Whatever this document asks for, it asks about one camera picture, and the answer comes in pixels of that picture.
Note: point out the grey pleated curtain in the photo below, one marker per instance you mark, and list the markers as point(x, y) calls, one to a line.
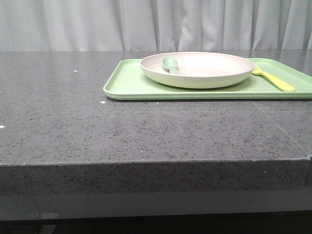
point(154, 25)

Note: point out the yellow plastic fork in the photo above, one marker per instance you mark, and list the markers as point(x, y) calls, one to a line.
point(277, 82)

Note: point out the cream round plate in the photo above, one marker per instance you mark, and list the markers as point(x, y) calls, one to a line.
point(198, 70)

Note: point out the mint green plastic spoon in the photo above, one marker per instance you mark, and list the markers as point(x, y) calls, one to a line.
point(170, 65)

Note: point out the light green plastic tray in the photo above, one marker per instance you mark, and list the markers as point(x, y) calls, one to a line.
point(128, 82)

